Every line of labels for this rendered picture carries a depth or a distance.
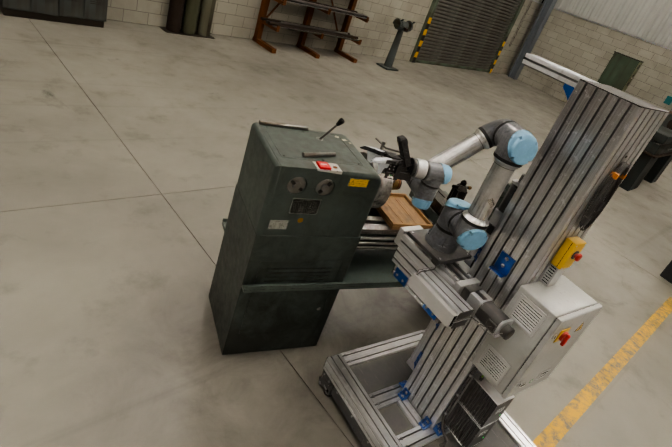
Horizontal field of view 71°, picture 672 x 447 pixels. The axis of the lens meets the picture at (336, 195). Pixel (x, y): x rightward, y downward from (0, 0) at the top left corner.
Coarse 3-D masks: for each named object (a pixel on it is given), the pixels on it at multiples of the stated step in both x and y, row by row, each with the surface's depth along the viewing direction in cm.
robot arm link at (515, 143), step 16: (496, 128) 183; (512, 128) 177; (496, 144) 183; (512, 144) 172; (528, 144) 173; (496, 160) 180; (512, 160) 174; (528, 160) 176; (496, 176) 182; (480, 192) 188; (496, 192) 184; (480, 208) 188; (464, 224) 192; (480, 224) 190; (464, 240) 191; (480, 240) 193
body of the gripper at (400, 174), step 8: (400, 160) 170; (416, 160) 174; (384, 168) 172; (392, 168) 172; (400, 168) 172; (408, 168) 177; (416, 168) 173; (384, 176) 172; (400, 176) 175; (408, 176) 176
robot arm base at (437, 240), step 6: (432, 228) 216; (438, 228) 210; (426, 234) 216; (432, 234) 212; (438, 234) 210; (444, 234) 209; (450, 234) 208; (426, 240) 214; (432, 240) 211; (438, 240) 210; (444, 240) 210; (450, 240) 209; (432, 246) 211; (438, 246) 210; (444, 246) 210; (450, 246) 210; (456, 246) 213; (444, 252) 210; (450, 252) 211
